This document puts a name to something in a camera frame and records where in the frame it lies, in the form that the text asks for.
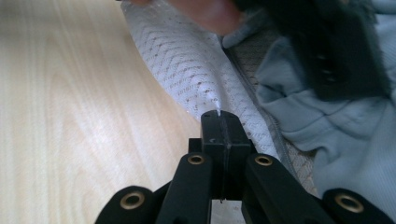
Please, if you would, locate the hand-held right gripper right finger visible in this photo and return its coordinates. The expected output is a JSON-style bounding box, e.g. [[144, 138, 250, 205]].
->
[[221, 110, 258, 201]]

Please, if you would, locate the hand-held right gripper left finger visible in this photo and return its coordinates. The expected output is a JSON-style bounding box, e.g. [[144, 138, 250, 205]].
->
[[188, 110, 226, 201]]

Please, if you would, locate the white mesh laundry bag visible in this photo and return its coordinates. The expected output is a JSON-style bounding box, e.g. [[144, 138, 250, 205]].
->
[[120, 0, 320, 224]]

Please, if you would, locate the light blue garment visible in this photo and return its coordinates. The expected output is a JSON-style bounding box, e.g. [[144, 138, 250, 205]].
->
[[221, 0, 396, 220]]

